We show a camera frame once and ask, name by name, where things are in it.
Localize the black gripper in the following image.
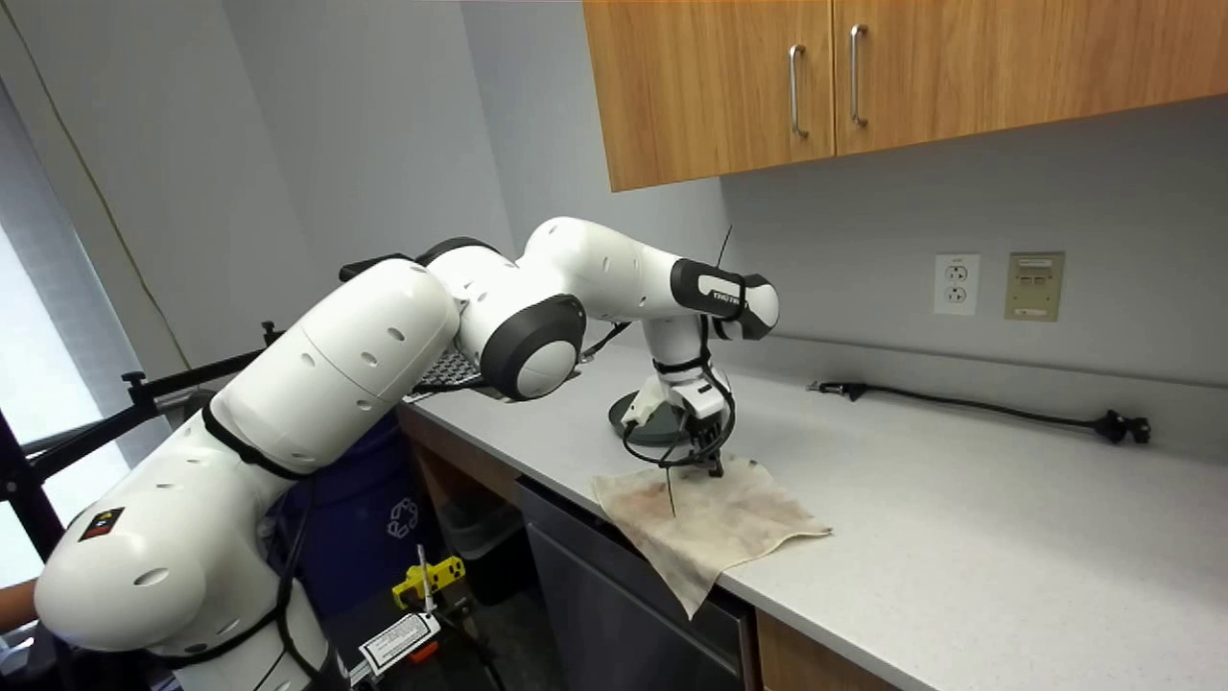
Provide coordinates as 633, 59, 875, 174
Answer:
661, 420, 738, 480

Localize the beige cloth towel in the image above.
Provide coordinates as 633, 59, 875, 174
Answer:
586, 458, 838, 622

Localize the dark green round plate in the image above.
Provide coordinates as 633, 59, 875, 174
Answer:
606, 389, 740, 454

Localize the black dishwasher front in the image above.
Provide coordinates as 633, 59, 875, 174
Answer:
513, 475, 758, 691

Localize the wooden base cabinet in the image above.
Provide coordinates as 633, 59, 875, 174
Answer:
757, 612, 898, 691
394, 404, 529, 553

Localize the yellow clamp tool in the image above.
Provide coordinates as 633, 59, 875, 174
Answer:
387, 544, 472, 614

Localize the blue recycling bin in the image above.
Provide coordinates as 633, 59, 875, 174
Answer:
265, 413, 444, 618

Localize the white and red device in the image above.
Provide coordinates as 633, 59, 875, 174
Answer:
338, 612, 444, 687

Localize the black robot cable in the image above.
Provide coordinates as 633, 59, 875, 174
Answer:
579, 303, 743, 468

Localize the black cord on counter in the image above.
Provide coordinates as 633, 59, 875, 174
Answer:
810, 378, 1155, 450

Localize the white wall power outlet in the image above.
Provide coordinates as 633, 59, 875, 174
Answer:
932, 251, 982, 317

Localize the beige wall plate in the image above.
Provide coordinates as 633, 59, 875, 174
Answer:
1000, 246, 1067, 324

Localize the wooden upper wall cabinet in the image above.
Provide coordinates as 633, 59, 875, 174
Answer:
583, 0, 1228, 195

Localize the silver cabinet door handle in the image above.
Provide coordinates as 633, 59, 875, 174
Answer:
845, 18, 875, 131
783, 41, 812, 143

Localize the black exterior camera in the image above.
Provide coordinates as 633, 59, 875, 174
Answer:
338, 251, 427, 284

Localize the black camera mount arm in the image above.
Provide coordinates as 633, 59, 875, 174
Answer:
119, 317, 290, 413

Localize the black metal cart frame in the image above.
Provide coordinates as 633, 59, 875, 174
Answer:
0, 408, 144, 567

